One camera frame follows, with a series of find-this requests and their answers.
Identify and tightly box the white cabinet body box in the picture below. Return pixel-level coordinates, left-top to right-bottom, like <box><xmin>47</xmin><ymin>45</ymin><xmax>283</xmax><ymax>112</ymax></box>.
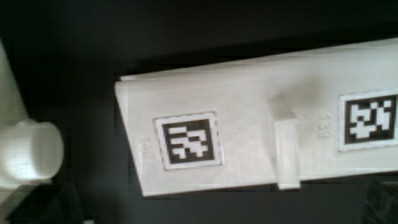
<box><xmin>0</xmin><ymin>40</ymin><xmax>65</xmax><ymax>224</ymax></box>

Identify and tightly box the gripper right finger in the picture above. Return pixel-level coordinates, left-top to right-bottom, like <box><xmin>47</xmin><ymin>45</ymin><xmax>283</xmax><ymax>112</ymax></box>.
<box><xmin>361</xmin><ymin>181</ymin><xmax>398</xmax><ymax>224</ymax></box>

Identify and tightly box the white cabinet door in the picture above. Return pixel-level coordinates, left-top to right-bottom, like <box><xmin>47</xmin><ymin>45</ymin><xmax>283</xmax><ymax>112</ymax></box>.
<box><xmin>116</xmin><ymin>38</ymin><xmax>398</xmax><ymax>196</ymax></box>

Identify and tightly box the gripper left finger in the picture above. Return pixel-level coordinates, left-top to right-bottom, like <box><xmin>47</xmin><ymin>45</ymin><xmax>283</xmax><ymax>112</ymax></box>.
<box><xmin>6</xmin><ymin>184</ymin><xmax>86</xmax><ymax>224</ymax></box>

